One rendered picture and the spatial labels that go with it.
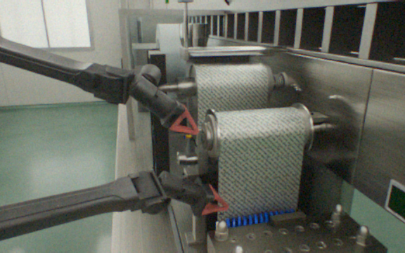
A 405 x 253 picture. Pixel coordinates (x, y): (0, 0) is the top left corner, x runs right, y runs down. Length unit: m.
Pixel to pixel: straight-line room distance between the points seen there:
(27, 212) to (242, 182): 0.50
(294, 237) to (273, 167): 0.18
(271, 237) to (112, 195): 0.40
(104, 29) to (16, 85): 1.89
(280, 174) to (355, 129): 0.22
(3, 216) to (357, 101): 0.77
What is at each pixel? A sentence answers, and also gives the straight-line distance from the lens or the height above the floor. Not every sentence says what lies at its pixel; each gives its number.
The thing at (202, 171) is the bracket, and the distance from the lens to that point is 0.87.
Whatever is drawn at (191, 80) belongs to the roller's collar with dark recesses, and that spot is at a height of 1.36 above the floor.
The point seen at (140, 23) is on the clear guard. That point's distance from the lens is 1.72.
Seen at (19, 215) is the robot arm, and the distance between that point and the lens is 0.63.
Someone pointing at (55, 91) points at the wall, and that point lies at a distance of 6.51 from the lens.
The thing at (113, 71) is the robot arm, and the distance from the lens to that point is 0.78.
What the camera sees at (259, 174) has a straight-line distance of 0.85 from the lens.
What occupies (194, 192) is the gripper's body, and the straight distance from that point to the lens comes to 0.79.
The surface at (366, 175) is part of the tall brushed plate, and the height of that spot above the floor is 1.19.
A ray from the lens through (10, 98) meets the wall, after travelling 6.73.
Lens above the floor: 1.54
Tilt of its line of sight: 19 degrees down
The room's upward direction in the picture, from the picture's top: straight up
